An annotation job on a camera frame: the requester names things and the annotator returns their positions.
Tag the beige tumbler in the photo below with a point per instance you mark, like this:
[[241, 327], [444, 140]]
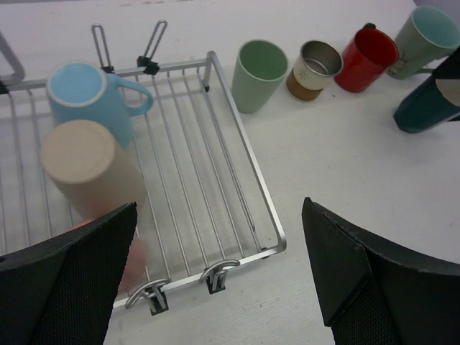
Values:
[[91, 169]]

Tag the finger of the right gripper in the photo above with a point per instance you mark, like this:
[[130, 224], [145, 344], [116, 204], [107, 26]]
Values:
[[446, 77]]

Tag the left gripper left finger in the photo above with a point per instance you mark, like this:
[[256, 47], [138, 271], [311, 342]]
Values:
[[62, 290]]

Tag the pale green mug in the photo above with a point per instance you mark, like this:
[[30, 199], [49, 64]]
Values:
[[428, 34]]

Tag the light green tumbler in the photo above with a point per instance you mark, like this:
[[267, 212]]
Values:
[[259, 69]]

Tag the light blue mug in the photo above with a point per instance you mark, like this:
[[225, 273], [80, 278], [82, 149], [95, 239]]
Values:
[[80, 90]]

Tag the pink cup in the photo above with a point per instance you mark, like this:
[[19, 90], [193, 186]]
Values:
[[134, 267]]

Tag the red mug black handle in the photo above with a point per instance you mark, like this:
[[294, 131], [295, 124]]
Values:
[[367, 56]]

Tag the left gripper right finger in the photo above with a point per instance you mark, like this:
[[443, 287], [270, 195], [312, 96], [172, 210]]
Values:
[[374, 291]]

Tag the metal wire dish rack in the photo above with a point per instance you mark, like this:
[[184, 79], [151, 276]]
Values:
[[208, 208]]

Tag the dark green mug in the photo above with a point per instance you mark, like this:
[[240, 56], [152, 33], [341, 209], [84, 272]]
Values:
[[424, 108]]

